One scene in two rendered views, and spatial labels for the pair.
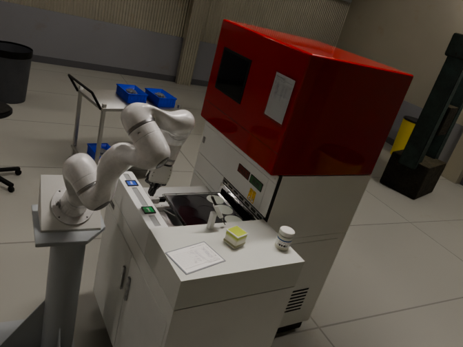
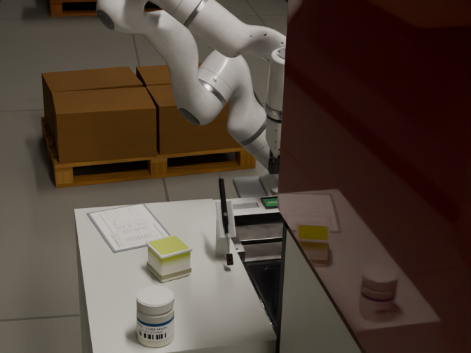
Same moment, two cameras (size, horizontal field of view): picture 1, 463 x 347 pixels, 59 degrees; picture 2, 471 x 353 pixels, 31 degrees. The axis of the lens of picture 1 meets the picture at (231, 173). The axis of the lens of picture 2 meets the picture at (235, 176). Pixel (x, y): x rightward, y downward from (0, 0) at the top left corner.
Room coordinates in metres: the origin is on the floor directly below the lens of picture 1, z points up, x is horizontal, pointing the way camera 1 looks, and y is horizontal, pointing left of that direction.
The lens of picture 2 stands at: (2.32, -1.51, 1.92)
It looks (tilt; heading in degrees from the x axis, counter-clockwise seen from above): 25 degrees down; 112
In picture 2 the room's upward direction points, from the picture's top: 2 degrees clockwise
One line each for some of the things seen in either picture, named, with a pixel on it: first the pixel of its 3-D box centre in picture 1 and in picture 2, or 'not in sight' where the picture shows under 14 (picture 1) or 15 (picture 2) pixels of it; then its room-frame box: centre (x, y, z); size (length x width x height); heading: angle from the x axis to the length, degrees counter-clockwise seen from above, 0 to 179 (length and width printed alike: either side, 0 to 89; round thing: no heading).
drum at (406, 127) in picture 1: (408, 138); not in sight; (7.58, -2.96, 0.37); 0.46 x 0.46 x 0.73
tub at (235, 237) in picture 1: (235, 237); (169, 258); (1.59, -0.10, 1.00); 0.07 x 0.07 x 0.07; 54
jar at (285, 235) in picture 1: (284, 238); (155, 316); (1.68, -0.32, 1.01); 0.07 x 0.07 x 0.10
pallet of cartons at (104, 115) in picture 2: not in sight; (144, 119); (0.12, 2.46, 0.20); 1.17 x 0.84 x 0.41; 34
